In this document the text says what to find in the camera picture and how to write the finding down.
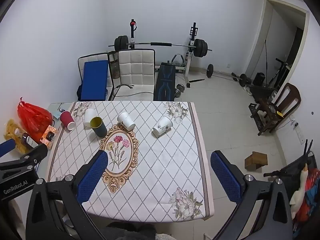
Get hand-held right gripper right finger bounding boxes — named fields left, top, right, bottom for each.
left=210, top=150, right=293, bottom=240

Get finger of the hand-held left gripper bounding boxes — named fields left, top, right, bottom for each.
left=0, top=139, right=16, bottom=158
left=0, top=144, right=48, bottom=172

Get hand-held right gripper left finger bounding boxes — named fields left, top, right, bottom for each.
left=26, top=150, right=108, bottom=240

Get dark cup with yellow inside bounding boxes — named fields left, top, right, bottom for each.
left=90, top=116, right=108, bottom=137

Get red paper cup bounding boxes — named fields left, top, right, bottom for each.
left=59, top=110, right=75, bottom=131

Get plain white paper cup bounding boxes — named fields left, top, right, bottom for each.
left=84, top=108, right=95, bottom=128

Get white cup with small print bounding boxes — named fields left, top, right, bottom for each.
left=117, top=112, right=136, bottom=131

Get white cup with bird print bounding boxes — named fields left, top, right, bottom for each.
left=152, top=116, right=173, bottom=139

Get dark bottle with label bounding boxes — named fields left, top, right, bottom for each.
left=20, top=132, right=39, bottom=149

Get yellow snack bag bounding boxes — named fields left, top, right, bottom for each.
left=4, top=119, right=33, bottom=154

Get orange box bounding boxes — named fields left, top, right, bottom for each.
left=39, top=125, right=58, bottom=149

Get wooden block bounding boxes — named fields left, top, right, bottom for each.
left=244, top=151, right=268, bottom=172

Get red plastic bag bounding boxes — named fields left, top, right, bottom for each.
left=17, top=97, right=53, bottom=143

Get floral printed tablecloth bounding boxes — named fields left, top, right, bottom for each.
left=46, top=101, right=215, bottom=223

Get white duck toy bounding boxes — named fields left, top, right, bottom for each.
left=289, top=164, right=310, bottom=222

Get white power strip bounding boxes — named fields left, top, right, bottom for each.
left=291, top=119, right=305, bottom=143

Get red and blue bag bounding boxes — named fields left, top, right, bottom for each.
left=294, top=167, right=320, bottom=232

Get black router antennas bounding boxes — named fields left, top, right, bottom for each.
left=303, top=139, right=314, bottom=156

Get blue board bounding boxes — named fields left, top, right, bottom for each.
left=80, top=60, right=109, bottom=101

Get metal dumbbell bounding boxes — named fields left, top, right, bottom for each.
left=174, top=84, right=186, bottom=98

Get dark wooden chair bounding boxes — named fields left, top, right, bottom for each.
left=249, top=82, right=302, bottom=136

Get small barbell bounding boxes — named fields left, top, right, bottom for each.
left=206, top=64, right=252, bottom=87

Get black weight bench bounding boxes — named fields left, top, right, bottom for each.
left=153, top=61, right=178, bottom=102

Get white padded chair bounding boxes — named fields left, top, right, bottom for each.
left=78, top=52, right=110, bottom=100
left=114, top=49, right=157, bottom=102

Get black exercise machine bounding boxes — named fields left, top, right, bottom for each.
left=267, top=58, right=292, bottom=87

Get white barbell rack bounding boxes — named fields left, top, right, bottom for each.
left=126, top=19, right=205, bottom=88

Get barbell with black plates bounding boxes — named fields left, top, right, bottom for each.
left=108, top=35, right=213, bottom=57

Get black cable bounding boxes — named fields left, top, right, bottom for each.
left=114, top=84, right=153, bottom=98

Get door frame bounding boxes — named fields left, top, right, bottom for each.
left=245, top=0, right=310, bottom=88

